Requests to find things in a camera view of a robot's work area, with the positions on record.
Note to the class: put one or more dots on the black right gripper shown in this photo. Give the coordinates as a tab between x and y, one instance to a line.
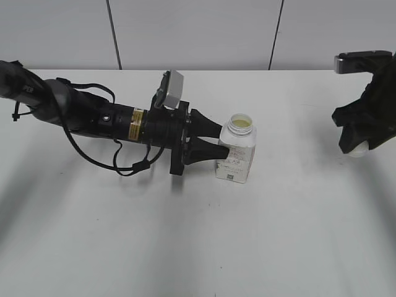
375	106

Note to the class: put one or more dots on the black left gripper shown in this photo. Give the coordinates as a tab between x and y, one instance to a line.
166	129

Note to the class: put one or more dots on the white round bottle cap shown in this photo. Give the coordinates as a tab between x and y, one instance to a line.
360	150

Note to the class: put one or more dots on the white yili changqing bottle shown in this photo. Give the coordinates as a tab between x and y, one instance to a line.
239	135

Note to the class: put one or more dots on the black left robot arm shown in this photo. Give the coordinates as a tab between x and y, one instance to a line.
77	111

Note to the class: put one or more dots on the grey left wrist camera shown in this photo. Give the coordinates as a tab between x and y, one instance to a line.
170	90

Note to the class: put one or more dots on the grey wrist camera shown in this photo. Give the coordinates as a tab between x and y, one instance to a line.
170	90
361	61

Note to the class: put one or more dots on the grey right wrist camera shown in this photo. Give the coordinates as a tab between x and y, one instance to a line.
361	61

